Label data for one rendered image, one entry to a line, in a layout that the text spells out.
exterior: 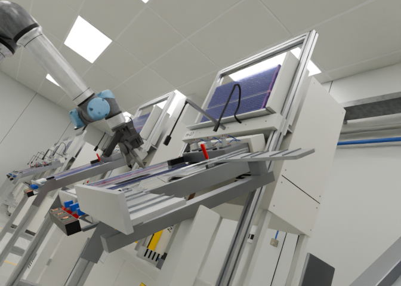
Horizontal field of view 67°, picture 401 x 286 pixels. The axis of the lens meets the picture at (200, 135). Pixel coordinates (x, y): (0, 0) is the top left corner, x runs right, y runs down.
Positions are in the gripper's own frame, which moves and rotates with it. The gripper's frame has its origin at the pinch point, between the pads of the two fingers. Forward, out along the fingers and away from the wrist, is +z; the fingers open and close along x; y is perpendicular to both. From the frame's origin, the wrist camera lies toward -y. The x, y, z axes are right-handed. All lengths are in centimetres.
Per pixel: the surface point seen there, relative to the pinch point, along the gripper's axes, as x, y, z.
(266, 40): 97, 226, -27
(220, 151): -25.2, 26.2, 6.8
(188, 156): 0.6, 26.0, 7.7
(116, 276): 3.8, -27.2, 34.8
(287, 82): -34, 71, -5
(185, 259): -65, -22, 10
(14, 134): 849, 31, -87
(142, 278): -17.5, -22.6, 31.9
